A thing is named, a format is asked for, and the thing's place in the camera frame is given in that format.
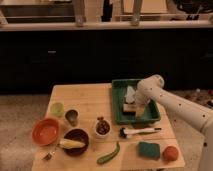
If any dark brown bowl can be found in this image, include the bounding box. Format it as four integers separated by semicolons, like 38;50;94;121
64;129;89;157

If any teal sponge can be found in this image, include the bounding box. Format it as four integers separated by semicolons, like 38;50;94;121
138;141;160;160

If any orange fruit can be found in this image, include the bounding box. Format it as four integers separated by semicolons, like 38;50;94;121
163;146;179;162

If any green plastic tray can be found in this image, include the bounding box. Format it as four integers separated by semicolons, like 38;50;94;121
112;79;161;124

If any orange bowl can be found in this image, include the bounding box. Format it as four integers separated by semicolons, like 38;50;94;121
31;118;59;146

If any green chili pepper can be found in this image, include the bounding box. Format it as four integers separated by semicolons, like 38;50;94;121
96;143;120;165

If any metal fork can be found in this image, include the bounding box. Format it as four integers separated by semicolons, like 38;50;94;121
42;147;57;161

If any black and white brush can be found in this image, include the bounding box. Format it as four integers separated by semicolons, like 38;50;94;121
119;127;161;138

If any white cup with nuts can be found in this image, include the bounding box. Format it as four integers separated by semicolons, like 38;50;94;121
94;117;110;138

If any light green cup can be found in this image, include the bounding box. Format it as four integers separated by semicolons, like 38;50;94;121
50;102;64;117

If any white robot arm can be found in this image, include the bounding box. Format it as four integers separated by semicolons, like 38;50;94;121
135;75;213;171

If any yellow corn cob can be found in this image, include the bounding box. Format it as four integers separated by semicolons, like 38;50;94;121
59;139;85;149

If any metal cup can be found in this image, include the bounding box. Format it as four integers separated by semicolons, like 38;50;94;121
65;110;78;126

